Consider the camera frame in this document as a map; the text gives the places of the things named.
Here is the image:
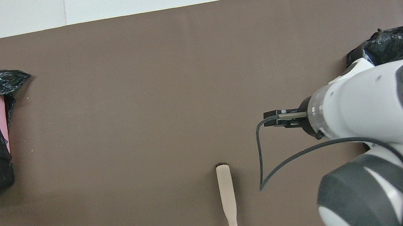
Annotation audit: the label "pink plastic bin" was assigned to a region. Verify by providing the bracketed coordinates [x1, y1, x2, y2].
[0, 95, 14, 155]

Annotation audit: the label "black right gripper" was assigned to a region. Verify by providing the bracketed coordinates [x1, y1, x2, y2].
[261, 96, 325, 149]

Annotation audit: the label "beige hand brush black bristles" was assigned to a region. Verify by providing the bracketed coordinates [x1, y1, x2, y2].
[214, 162, 241, 226]

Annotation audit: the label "brown paper table mat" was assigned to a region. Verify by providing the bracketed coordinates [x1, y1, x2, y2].
[0, 0, 403, 226]

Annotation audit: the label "left black bag bin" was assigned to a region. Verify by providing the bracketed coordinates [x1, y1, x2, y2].
[341, 24, 403, 85]

